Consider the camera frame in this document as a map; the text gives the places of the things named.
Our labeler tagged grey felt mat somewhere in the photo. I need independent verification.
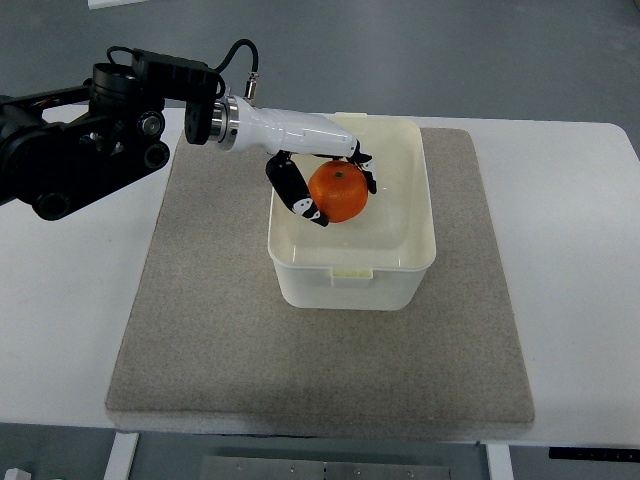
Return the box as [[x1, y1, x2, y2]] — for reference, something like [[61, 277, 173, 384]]
[[105, 128, 534, 439]]

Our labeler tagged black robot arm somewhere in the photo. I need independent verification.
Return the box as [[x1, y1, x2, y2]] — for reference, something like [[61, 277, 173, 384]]
[[1, 49, 225, 221]]

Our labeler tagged white plastic box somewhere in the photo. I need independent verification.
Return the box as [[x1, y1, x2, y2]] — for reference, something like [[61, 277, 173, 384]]
[[268, 113, 436, 310]]

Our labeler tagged white table leg left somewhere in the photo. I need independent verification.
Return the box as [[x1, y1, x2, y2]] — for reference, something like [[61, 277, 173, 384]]
[[103, 433, 139, 480]]

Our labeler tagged white object bottom left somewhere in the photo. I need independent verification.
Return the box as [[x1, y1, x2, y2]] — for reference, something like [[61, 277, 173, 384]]
[[4, 468, 32, 480]]

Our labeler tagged orange fruit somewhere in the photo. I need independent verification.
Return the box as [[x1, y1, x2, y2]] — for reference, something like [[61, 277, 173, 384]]
[[308, 160, 369, 223]]

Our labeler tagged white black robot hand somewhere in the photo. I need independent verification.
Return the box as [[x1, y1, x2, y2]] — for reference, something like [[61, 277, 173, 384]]
[[209, 95, 377, 227]]

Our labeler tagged grey metal base plate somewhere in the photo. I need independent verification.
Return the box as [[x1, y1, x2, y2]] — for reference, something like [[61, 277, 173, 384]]
[[199, 456, 451, 480]]

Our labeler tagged white object top edge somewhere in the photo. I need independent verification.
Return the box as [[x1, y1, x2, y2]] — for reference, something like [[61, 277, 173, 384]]
[[87, 0, 145, 10]]

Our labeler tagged black table control panel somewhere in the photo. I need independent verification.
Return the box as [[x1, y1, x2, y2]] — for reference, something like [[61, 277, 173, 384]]
[[548, 447, 640, 463]]

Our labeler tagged white table leg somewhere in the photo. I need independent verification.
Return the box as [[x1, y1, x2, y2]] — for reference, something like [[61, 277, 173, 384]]
[[103, 433, 139, 480], [486, 443, 514, 480]]

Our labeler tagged black cable with connector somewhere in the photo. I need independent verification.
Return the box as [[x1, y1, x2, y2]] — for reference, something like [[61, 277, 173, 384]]
[[106, 39, 262, 101]]

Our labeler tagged white table leg right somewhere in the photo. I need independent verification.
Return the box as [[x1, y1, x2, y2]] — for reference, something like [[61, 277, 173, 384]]
[[486, 443, 514, 480]]

